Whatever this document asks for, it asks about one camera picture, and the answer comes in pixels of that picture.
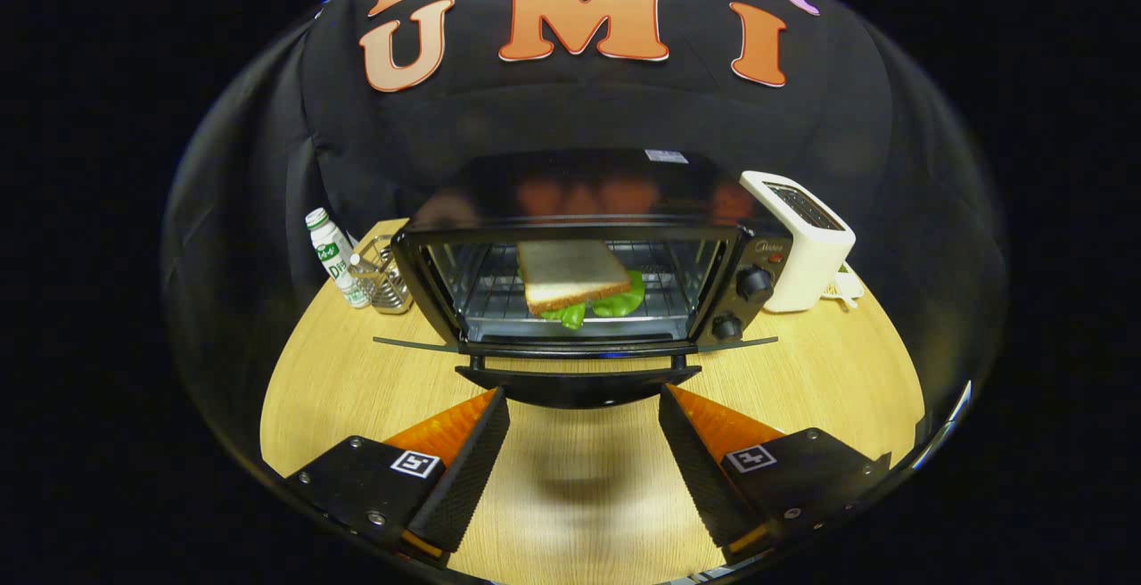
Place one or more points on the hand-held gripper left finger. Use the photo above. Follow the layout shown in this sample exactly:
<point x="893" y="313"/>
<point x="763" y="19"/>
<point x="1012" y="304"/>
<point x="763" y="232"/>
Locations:
<point x="468" y="478"/>

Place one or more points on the white pop-up toaster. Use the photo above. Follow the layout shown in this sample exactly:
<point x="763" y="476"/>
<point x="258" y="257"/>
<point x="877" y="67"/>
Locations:
<point x="802" y="264"/>

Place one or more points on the sandwich with green lettuce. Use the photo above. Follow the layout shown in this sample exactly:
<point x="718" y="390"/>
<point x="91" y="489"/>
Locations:
<point x="570" y="273"/>

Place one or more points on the white bottle with green label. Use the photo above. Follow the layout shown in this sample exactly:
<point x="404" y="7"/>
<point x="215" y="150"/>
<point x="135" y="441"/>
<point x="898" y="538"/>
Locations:
<point x="332" y="255"/>

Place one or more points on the black backdrop cloth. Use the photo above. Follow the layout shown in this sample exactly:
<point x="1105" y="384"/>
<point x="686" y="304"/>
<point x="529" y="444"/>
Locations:
<point x="267" y="166"/>

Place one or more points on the small white and green packet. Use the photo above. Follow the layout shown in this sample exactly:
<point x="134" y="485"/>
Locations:
<point x="845" y="286"/>

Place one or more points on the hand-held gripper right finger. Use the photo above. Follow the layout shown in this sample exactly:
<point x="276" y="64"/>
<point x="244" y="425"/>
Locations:
<point x="700" y="478"/>

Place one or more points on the black toaster oven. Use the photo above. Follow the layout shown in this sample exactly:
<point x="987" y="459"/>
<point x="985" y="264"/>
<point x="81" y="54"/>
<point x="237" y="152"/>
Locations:
<point x="579" y="193"/>

